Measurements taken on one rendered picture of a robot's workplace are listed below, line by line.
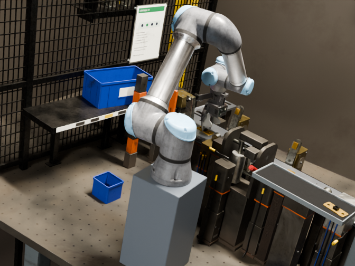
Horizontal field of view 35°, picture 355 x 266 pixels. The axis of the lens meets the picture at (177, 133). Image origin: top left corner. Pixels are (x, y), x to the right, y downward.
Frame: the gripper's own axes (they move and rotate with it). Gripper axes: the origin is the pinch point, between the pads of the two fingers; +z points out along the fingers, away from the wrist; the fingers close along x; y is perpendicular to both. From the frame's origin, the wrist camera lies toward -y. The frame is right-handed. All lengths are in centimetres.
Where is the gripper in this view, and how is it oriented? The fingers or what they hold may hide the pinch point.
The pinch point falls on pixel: (205, 126)
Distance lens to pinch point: 266.1
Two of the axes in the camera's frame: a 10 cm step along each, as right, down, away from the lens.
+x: 6.5, -2.3, 7.3
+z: -1.8, 8.8, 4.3
